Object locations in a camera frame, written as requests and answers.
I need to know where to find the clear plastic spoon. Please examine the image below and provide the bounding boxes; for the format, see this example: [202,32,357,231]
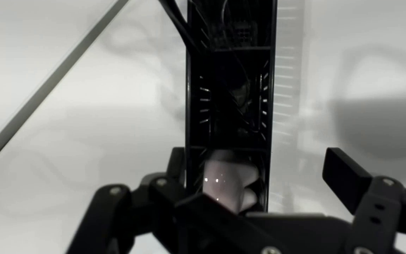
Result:
[202,150,262,214]

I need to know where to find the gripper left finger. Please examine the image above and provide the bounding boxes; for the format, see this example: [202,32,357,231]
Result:
[66,147,282,254]

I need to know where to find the black cutlery holder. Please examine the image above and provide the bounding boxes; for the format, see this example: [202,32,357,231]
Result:
[185,0,278,214]

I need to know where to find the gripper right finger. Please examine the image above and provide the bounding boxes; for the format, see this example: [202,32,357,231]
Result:
[322,147,406,254]

